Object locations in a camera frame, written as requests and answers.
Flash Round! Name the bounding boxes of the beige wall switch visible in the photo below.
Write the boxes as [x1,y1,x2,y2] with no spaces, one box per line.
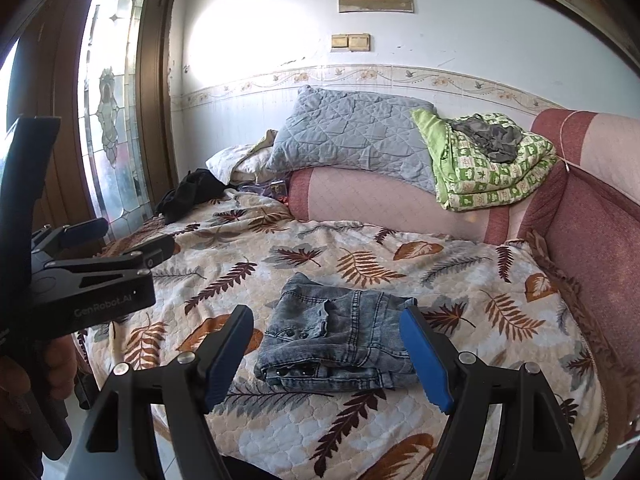
[331,33,372,52]

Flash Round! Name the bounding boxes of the green patterned quilt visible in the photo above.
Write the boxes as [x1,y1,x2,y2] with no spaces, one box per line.
[411,108,558,212]

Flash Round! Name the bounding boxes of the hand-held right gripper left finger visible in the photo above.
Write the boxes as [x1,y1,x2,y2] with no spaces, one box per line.
[65,304,255,480]

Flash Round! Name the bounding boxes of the grey quilted pillow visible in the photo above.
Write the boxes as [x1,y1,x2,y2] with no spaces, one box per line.
[265,85,441,196]

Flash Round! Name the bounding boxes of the purple packet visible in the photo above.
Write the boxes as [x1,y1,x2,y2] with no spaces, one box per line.
[240,179,291,203]

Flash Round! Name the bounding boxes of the person's left hand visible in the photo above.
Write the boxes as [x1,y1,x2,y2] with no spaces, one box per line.
[42,335,77,401]

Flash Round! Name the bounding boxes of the black cloth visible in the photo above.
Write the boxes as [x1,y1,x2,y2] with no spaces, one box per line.
[156,169,238,225]

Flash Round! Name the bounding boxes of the white pillow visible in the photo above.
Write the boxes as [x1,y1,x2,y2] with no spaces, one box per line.
[206,130,281,186]

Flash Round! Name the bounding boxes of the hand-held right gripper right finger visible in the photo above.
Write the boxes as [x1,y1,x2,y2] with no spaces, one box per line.
[399,305,586,480]

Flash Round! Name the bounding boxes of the grey crumpled cloth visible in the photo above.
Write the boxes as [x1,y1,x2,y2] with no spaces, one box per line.
[452,115,523,163]

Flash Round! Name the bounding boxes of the blue denim pants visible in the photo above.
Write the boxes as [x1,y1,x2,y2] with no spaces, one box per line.
[254,272,426,393]

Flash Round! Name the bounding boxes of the pink red sofa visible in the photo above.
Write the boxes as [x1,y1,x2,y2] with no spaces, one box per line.
[287,107,640,476]

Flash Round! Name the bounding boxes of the wooden door with glass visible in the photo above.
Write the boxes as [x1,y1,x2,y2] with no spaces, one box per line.
[0,0,181,241]

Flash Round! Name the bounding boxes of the leaf print blanket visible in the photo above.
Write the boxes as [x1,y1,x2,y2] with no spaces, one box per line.
[72,192,608,480]

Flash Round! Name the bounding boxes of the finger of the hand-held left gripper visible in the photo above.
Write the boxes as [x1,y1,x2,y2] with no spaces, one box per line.
[32,217,109,253]
[45,234,176,276]

